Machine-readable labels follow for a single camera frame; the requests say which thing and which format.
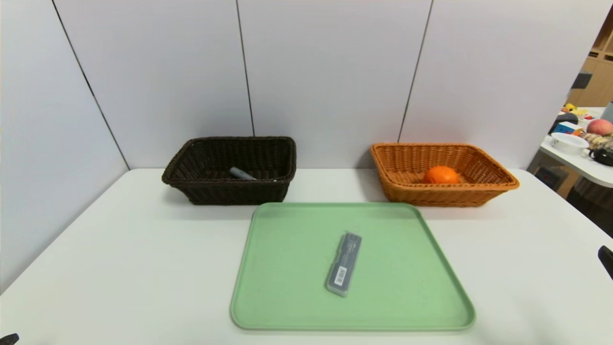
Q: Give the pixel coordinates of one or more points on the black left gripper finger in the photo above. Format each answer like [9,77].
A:
[8,339]

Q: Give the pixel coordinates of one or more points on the dark brown wicker basket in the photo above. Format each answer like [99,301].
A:
[230,191]

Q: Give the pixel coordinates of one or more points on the grey blue cup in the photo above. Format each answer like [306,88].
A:
[608,111]

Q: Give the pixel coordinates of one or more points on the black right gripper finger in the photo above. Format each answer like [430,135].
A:
[607,258]

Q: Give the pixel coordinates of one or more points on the dark grey box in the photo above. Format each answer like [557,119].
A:
[583,80]

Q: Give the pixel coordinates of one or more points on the dark woven bin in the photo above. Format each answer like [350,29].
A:
[594,189]

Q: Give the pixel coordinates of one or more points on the yellow toy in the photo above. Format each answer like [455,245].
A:
[574,109]

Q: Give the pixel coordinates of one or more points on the white background table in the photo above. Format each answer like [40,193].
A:
[579,165]

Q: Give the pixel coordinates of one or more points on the orange fruit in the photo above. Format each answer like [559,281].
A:
[440,175]

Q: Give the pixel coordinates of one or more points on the white bowl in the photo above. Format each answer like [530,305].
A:
[569,143]

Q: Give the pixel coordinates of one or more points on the small black object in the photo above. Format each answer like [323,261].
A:
[602,157]

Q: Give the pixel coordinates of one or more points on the clear grey plastic case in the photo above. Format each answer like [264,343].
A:
[345,263]

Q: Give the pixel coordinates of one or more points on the pink peach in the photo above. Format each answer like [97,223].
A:
[600,127]

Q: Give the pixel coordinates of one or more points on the wooden shelf unit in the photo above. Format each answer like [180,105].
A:
[601,81]

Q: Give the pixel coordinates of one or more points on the black rounded object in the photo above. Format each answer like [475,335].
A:
[567,117]

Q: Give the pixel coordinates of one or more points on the cardboard box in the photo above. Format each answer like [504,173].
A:
[550,177]

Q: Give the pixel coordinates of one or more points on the orange wicker basket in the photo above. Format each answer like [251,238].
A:
[431,194]

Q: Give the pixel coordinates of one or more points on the blue box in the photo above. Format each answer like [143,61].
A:
[565,128]

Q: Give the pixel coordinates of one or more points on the brown bread pieces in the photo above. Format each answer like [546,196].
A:
[596,140]

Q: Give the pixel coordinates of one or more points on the green plastic tray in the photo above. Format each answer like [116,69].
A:
[287,287]

